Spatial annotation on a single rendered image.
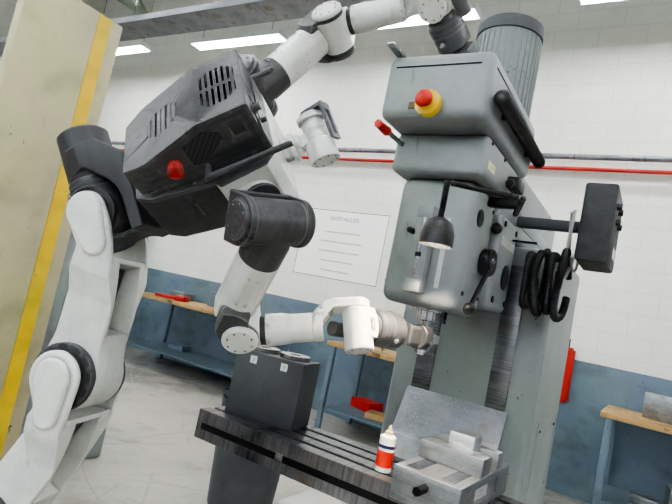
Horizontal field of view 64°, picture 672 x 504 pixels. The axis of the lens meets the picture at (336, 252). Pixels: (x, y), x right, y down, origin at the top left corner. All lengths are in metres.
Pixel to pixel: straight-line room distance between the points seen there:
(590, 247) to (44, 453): 1.35
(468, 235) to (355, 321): 0.34
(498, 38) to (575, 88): 4.44
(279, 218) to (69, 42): 1.81
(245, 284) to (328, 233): 5.56
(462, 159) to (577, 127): 4.71
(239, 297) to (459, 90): 0.66
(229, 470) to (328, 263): 3.74
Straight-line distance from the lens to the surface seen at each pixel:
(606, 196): 1.56
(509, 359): 1.70
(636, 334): 5.51
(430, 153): 1.34
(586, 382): 5.51
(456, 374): 1.75
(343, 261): 6.43
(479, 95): 1.25
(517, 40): 1.75
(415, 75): 1.33
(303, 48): 1.41
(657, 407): 4.98
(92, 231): 1.23
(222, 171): 1.05
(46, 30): 2.60
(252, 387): 1.61
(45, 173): 2.55
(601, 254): 1.53
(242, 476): 3.26
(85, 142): 1.31
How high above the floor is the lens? 1.28
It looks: 5 degrees up
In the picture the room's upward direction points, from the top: 12 degrees clockwise
